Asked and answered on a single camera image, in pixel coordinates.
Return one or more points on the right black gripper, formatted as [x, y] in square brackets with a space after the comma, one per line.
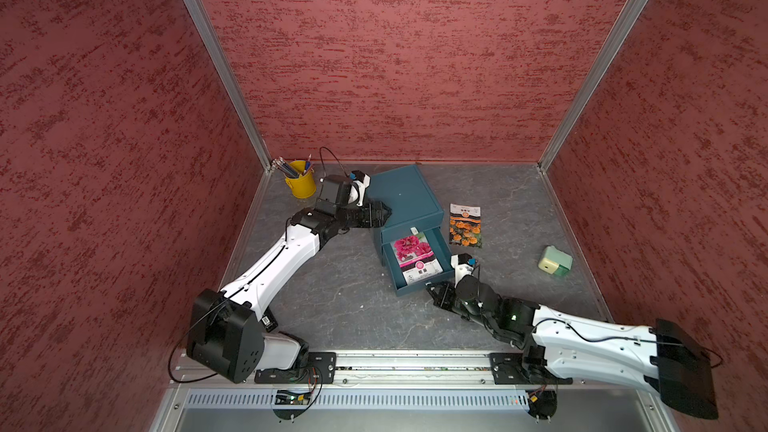
[446, 291]

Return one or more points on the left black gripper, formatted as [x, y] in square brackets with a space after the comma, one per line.
[378, 221]

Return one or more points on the teal drawer cabinet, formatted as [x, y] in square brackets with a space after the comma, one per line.
[412, 202]

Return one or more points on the pink flower seed bag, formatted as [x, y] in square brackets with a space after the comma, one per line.
[415, 258]

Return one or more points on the teal drawer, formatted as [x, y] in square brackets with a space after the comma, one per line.
[440, 246]

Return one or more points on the orange flower seed bag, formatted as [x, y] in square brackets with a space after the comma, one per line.
[465, 226]

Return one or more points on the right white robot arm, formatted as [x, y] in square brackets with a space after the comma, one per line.
[557, 347]

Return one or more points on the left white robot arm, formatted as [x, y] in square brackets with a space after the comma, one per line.
[226, 334]

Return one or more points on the yellow pen cup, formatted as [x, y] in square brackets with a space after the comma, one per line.
[303, 187]

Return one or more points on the green pencil sharpener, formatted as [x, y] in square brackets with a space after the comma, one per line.
[554, 261]

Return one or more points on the pens in cup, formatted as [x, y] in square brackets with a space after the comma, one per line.
[291, 170]

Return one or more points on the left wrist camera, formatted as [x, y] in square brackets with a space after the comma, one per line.
[359, 182]

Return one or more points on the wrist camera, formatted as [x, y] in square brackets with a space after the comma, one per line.
[359, 182]
[463, 265]

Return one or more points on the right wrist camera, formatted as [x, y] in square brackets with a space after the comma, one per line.
[463, 265]

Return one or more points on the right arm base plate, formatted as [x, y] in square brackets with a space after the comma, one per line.
[512, 369]

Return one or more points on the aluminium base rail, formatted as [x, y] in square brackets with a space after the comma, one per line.
[405, 390]

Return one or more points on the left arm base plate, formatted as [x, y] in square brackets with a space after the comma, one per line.
[311, 368]

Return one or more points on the left corner aluminium post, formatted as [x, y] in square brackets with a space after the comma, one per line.
[212, 44]

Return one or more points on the corner aluminium post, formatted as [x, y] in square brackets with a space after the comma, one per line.
[212, 44]
[619, 32]

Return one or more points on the right corner aluminium post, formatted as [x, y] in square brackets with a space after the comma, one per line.
[619, 32]

